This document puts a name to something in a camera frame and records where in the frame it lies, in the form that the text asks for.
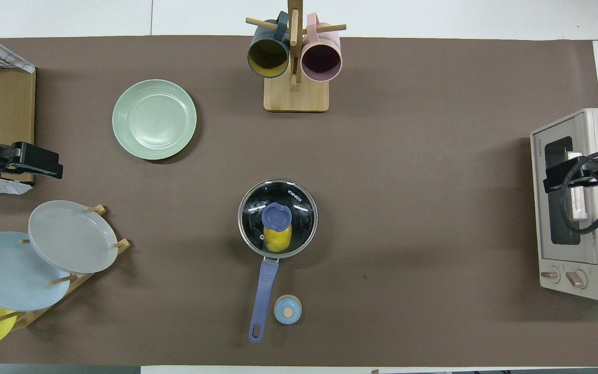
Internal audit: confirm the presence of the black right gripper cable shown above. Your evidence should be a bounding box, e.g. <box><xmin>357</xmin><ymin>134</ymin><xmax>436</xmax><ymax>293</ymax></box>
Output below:
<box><xmin>560</xmin><ymin>151</ymin><xmax>598</xmax><ymax>235</ymax></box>

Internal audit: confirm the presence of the yellow potato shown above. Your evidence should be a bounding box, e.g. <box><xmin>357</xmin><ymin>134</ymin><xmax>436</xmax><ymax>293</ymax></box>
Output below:
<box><xmin>262</xmin><ymin>221</ymin><xmax>293</xmax><ymax>253</ymax></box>

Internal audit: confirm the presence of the dark teal mug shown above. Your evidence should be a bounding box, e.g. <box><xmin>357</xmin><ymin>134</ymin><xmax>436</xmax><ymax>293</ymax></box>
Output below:
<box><xmin>247</xmin><ymin>11</ymin><xmax>291</xmax><ymax>79</ymax></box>

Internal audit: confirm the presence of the pink mug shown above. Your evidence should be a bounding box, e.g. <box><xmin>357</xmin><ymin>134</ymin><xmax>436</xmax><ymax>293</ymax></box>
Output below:
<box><xmin>301</xmin><ymin>13</ymin><xmax>343</xmax><ymax>83</ymax></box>

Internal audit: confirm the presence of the brown table mat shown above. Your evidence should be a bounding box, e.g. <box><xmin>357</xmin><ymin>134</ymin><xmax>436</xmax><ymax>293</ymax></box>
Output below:
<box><xmin>0</xmin><ymin>35</ymin><xmax>598</xmax><ymax>367</ymax></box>

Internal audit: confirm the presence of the glass lid with purple knob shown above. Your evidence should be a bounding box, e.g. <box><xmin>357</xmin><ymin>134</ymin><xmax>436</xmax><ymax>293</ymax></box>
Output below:
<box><xmin>238</xmin><ymin>178</ymin><xmax>319</xmax><ymax>259</ymax></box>

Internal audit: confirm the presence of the wooden plate rack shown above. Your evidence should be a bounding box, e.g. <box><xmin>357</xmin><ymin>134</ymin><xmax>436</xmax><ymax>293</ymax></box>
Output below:
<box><xmin>0</xmin><ymin>204</ymin><xmax>131</xmax><ymax>330</ymax></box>

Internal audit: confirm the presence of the grey plate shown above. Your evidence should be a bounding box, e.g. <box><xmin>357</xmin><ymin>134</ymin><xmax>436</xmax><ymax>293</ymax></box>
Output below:
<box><xmin>28</xmin><ymin>201</ymin><xmax>119</xmax><ymax>274</ymax></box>

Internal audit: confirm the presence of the wooden shelf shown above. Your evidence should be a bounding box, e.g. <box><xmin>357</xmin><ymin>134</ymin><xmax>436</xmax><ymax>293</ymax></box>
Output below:
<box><xmin>0</xmin><ymin>39</ymin><xmax>36</xmax><ymax>183</ymax></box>

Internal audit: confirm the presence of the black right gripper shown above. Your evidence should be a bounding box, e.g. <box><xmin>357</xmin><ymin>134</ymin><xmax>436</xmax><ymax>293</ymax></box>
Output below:
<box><xmin>544</xmin><ymin>150</ymin><xmax>598</xmax><ymax>194</ymax></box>

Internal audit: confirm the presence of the pale green plate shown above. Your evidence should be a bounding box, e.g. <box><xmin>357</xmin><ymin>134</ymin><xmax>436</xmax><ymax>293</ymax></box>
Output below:
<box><xmin>112</xmin><ymin>79</ymin><xmax>197</xmax><ymax>161</ymax></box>

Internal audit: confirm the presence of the wooden mug tree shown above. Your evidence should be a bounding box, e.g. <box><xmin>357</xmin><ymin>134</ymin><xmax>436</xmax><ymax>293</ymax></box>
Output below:
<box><xmin>246</xmin><ymin>0</ymin><xmax>347</xmax><ymax>113</ymax></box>

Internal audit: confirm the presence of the black pot with purple handle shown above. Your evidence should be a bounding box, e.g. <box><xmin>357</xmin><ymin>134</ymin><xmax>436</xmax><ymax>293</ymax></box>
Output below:
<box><xmin>238</xmin><ymin>178</ymin><xmax>319</xmax><ymax>343</ymax></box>

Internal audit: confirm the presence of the wire basket with white rim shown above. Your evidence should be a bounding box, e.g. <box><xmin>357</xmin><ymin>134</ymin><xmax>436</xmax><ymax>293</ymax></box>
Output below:
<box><xmin>0</xmin><ymin>25</ymin><xmax>36</xmax><ymax>73</ymax></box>

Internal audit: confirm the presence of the light blue plate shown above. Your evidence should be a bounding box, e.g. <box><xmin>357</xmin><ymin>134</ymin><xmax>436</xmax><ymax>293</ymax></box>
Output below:
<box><xmin>0</xmin><ymin>232</ymin><xmax>71</xmax><ymax>312</ymax></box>

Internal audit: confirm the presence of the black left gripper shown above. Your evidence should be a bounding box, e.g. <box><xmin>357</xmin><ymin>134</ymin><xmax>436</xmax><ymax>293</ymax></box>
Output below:
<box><xmin>0</xmin><ymin>141</ymin><xmax>64</xmax><ymax>181</ymax></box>

